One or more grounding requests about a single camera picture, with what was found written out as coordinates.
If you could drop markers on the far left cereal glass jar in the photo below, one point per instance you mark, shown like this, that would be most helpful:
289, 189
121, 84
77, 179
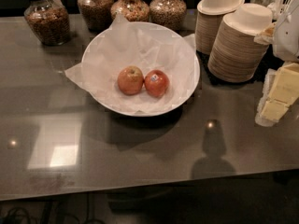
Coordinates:
49, 21

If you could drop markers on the rear stack paper bowls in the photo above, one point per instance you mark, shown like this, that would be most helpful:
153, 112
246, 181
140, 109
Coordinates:
209, 17

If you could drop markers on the front stack paper bowls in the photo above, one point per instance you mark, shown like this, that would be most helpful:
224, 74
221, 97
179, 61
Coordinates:
235, 55

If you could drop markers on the large white bowl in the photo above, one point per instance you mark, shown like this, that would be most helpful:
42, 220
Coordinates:
187, 87

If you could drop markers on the stack paper bowls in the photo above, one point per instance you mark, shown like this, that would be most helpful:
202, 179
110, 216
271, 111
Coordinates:
209, 17
235, 55

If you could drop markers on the red apple with sticker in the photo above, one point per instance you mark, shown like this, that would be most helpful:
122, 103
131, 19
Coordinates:
156, 83

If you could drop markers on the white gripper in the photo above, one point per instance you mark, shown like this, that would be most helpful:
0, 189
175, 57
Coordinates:
288, 38

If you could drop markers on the left red yellow apple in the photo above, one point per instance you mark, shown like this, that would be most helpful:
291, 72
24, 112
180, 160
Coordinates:
130, 80

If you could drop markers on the cereal glass jar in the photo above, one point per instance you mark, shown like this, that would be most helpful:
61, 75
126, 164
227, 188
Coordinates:
49, 21
168, 13
96, 13

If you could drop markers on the white paper liner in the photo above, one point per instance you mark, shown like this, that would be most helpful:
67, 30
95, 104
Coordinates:
130, 47

